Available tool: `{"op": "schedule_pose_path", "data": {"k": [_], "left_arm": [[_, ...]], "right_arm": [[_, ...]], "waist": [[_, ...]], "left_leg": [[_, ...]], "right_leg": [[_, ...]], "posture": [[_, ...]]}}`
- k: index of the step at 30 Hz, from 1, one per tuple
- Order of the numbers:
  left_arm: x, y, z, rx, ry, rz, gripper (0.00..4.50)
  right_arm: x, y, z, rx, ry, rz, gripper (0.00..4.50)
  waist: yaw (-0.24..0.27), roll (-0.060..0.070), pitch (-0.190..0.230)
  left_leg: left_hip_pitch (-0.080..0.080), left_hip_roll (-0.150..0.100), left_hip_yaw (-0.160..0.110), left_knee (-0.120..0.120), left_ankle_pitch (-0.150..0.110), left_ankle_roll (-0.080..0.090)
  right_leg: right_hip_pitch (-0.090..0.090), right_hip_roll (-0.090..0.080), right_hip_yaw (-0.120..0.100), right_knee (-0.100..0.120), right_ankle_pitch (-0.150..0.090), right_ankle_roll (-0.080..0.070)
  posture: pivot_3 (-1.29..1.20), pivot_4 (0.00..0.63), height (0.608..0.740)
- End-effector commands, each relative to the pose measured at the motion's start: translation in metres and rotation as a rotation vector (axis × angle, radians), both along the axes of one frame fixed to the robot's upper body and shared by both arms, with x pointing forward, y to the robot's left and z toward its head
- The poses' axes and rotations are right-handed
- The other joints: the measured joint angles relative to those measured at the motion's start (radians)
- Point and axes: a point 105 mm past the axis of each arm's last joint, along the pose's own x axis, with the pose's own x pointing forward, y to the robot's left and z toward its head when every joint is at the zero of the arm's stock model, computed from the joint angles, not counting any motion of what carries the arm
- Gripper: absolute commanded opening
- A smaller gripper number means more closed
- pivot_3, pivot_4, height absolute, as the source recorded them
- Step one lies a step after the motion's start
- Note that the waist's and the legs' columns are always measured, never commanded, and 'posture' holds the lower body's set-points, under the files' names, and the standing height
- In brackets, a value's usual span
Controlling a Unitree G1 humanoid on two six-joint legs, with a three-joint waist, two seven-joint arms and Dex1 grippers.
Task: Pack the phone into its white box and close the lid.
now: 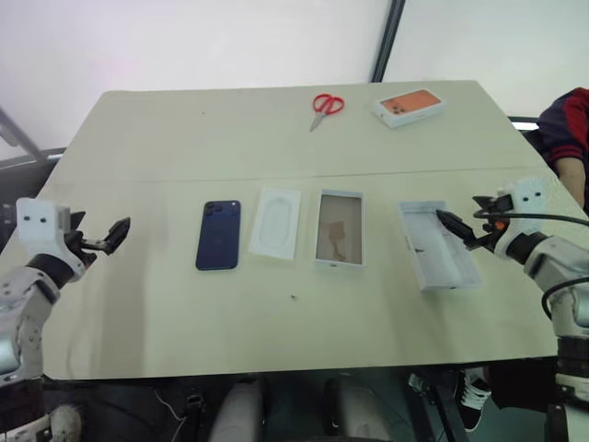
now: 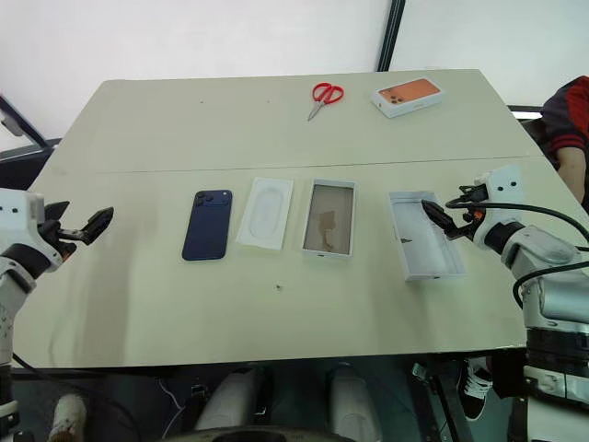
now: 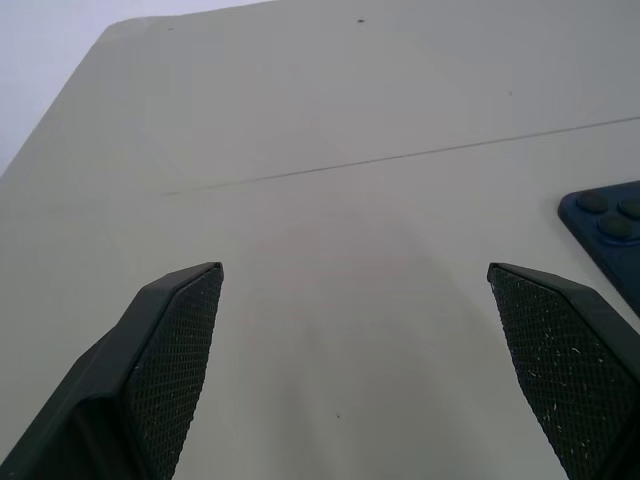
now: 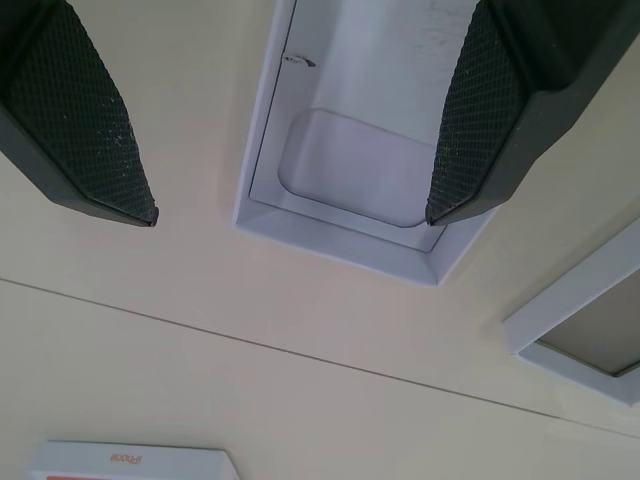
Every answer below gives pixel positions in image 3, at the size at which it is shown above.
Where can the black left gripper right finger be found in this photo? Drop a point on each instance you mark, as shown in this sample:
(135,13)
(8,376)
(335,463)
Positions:
(565,360)

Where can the dark blue smartphone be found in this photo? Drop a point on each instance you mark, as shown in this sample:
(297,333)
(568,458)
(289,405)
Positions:
(617,250)

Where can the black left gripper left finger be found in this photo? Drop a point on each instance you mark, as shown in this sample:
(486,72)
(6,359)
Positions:
(150,380)

